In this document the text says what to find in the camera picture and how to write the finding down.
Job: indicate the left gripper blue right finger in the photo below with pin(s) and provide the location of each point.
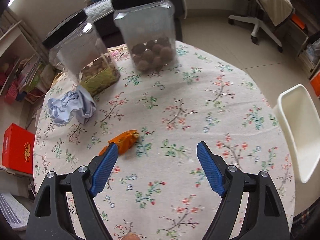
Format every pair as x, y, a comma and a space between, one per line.
211, 165

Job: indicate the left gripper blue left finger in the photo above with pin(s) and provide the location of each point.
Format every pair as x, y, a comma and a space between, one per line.
101, 167

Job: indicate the lavender paper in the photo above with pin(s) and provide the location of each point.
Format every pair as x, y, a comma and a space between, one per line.
76, 103

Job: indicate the white trash bin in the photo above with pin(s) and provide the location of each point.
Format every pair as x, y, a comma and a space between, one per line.
299, 122

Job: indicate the left hand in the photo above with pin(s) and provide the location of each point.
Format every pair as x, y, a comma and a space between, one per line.
131, 236

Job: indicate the floral tablecloth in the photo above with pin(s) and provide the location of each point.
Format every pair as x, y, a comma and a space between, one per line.
158, 189

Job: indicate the red gift box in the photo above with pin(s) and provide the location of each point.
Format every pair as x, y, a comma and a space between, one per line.
18, 145

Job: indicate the pink plastic basket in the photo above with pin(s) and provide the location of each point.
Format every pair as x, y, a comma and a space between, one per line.
12, 93

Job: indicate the jar with peanuts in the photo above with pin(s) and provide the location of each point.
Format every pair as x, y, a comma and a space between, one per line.
75, 46

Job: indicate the white bookshelf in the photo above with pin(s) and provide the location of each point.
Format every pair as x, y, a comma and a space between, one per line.
25, 59

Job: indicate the orange box on floor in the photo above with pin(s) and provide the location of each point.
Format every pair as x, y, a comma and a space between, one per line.
315, 83

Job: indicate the jar with brown balls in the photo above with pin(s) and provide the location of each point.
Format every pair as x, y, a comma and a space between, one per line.
148, 30

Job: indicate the quilted grey white cover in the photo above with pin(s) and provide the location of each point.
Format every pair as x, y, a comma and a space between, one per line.
103, 7

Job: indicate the white office chair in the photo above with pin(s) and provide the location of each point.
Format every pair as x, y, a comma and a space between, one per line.
258, 24

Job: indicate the wooden desk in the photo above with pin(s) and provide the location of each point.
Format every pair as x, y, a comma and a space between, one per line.
303, 31

